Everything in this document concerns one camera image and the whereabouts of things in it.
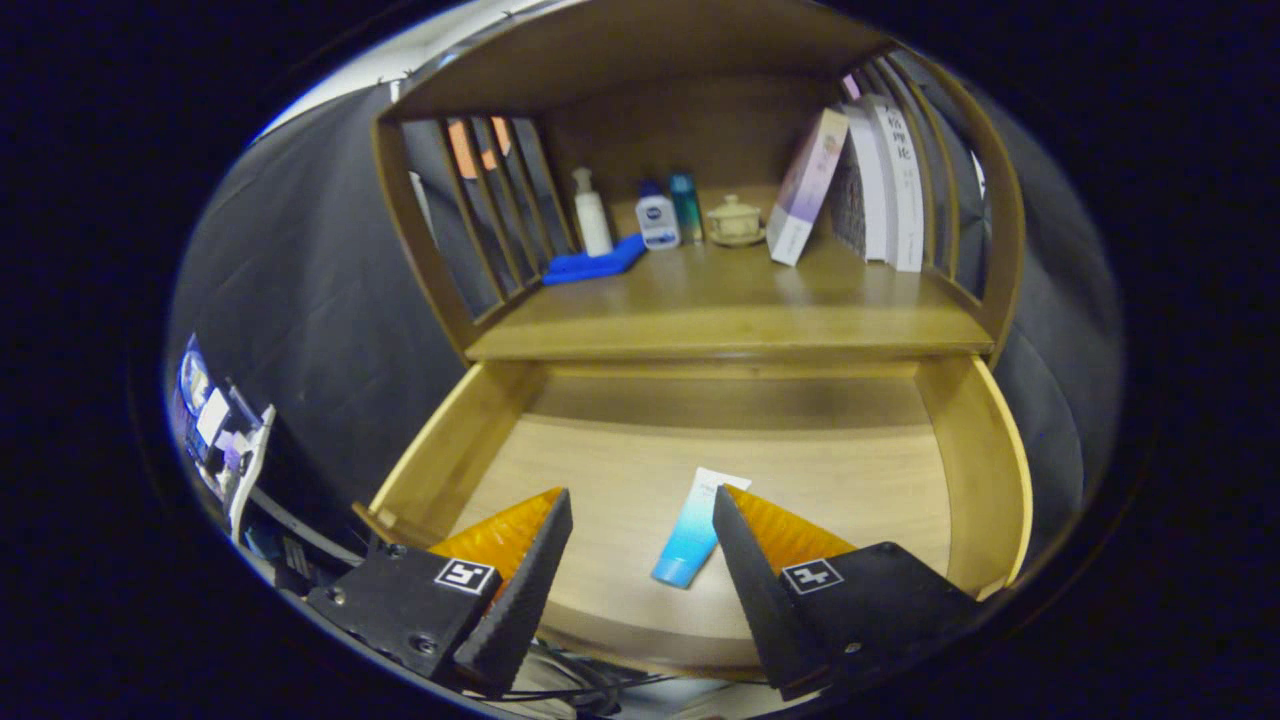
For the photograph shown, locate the white lotion bottle blue label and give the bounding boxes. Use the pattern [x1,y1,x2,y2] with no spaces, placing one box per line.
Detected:
[636,180,682,251]

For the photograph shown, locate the white book with black print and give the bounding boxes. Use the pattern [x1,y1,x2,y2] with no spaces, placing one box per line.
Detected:
[868,93,926,273]

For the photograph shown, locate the wooden cabinet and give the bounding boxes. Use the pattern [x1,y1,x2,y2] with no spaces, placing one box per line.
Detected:
[372,0,1028,373]

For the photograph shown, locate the purple and white book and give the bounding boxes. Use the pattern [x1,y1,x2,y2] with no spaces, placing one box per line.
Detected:
[766,107,850,267]

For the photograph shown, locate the beige lidded ceramic cup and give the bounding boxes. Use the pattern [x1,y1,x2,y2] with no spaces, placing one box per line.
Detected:
[706,194,766,248]

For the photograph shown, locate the blue folded cloth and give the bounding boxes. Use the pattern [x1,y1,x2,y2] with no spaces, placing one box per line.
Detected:
[542,234,648,287]

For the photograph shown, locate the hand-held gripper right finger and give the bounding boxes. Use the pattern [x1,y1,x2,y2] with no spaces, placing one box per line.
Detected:
[712,484,986,701]

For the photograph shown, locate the wooden countertop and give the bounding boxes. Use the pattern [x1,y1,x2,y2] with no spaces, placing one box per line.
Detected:
[465,235,996,363]

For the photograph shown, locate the wooden drawer with black knob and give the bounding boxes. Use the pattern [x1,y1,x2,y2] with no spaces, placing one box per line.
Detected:
[352,355,1034,681]

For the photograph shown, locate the blue gradient cream tube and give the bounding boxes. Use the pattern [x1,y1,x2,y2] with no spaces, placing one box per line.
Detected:
[651,466,753,590]

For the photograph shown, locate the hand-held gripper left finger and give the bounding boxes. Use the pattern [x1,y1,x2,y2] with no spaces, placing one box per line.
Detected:
[305,487,576,698]

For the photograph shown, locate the white pump bottle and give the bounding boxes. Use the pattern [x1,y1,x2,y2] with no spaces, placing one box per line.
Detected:
[572,167,614,258]

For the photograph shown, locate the teal bottle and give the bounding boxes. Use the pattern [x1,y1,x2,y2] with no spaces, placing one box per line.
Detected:
[669,172,704,244]

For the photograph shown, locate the plain white book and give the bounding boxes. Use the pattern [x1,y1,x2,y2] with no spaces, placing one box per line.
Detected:
[830,100,891,263]

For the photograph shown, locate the black floor cables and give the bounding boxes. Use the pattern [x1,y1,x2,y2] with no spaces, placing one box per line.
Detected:
[500,640,701,716]

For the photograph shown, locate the black backdrop cloth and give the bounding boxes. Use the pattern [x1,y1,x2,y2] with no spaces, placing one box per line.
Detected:
[165,40,1126,591]

